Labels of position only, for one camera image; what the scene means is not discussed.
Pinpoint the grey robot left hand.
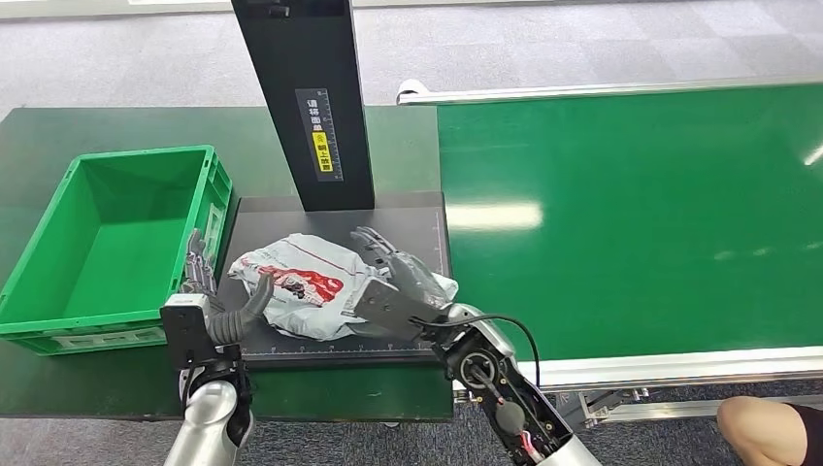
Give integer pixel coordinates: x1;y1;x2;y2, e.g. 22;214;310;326
181;229;277;347

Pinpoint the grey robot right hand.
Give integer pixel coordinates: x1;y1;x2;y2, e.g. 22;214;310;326
349;226;451;309

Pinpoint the white package with red print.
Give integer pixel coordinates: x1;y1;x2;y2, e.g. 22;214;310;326
228;233;460;342

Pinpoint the green conveyor belt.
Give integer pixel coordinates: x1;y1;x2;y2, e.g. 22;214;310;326
437;82;823;365

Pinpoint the green plastic crate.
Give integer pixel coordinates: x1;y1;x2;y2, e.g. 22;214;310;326
0;145;233;357

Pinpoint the dark green table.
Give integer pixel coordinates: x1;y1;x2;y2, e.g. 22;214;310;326
0;106;454;423

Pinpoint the black and yellow column label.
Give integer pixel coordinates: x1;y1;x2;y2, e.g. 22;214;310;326
294;87;345;183

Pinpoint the black scanner column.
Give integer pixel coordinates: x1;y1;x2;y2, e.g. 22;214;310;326
230;0;377;213

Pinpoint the person's leg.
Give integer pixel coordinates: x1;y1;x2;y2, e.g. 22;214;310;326
715;395;823;466

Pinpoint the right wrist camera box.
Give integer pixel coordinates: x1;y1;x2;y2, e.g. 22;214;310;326
355;278;450;342

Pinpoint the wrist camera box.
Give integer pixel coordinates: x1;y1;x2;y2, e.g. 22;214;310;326
355;278;450;342
159;294;224;372

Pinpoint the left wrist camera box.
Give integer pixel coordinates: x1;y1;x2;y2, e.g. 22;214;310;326
159;294;224;372

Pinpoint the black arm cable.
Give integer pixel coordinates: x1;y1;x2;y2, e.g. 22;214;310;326
411;313;542;388

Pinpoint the aluminium conveyor frame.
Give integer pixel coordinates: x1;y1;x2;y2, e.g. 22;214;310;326
395;77;823;432

